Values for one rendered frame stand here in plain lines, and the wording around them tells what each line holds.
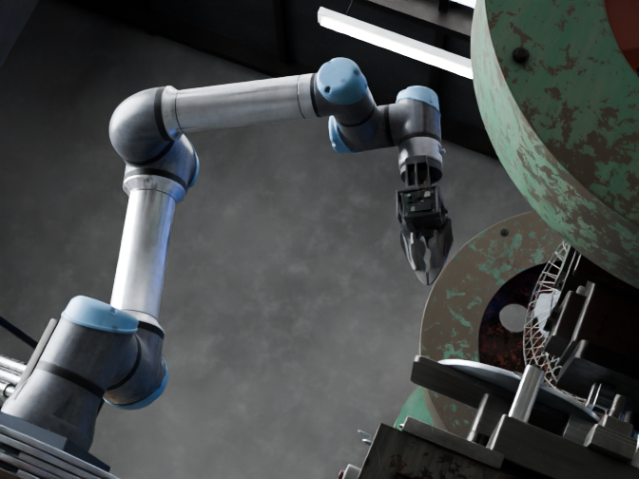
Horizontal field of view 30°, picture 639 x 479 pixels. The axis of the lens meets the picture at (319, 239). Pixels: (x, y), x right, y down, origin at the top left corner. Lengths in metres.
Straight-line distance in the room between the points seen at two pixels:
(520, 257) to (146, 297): 1.56
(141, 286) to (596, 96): 0.89
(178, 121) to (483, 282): 1.50
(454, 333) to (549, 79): 1.80
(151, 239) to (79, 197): 7.28
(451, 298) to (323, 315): 5.52
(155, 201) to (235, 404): 6.60
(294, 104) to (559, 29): 0.56
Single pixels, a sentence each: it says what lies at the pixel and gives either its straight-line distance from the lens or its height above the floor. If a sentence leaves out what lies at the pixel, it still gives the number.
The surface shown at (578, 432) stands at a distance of 1.84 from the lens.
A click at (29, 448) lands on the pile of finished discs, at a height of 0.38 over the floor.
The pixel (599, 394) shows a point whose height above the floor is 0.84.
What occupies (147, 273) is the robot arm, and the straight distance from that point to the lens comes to 2.10.
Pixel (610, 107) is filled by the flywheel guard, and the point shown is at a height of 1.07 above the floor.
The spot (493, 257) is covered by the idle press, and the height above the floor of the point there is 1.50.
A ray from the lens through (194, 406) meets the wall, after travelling 8.73.
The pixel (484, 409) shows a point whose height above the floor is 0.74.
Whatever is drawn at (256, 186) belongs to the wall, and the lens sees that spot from 9.21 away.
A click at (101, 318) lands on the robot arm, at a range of 1.91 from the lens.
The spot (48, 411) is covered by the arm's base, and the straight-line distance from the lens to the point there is 1.87.
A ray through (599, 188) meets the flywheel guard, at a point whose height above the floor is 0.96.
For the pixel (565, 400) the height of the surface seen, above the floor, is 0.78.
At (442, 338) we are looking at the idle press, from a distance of 3.31.
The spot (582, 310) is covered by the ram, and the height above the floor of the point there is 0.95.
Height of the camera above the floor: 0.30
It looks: 18 degrees up
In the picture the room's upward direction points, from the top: 24 degrees clockwise
